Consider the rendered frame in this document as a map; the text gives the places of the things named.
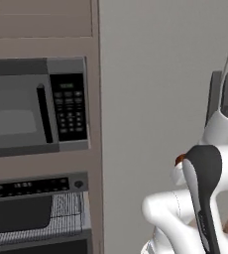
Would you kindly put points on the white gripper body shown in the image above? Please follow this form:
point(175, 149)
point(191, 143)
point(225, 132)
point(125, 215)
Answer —
point(178, 174)

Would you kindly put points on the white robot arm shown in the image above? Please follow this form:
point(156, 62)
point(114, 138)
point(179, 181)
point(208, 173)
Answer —
point(172, 215)

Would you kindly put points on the brown red steak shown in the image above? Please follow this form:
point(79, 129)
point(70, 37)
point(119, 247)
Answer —
point(179, 159)

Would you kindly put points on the dark round oven knob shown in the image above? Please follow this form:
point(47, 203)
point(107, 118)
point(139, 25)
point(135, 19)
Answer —
point(78, 184)

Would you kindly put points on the grey built-in oven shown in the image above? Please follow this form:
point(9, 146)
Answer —
point(36, 187)

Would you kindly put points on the grey microwave oven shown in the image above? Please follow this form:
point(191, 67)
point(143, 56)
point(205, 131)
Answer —
point(69, 66)

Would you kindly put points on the grey fridge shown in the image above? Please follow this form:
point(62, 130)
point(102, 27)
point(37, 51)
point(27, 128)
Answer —
point(152, 82)

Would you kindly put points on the beige tall cupboard housing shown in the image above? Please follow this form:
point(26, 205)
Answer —
point(94, 99)

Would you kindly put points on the grey microwave door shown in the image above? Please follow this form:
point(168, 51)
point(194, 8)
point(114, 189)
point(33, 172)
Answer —
point(13, 109)

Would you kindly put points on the beige cupboard door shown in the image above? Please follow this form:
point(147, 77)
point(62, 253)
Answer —
point(40, 18)

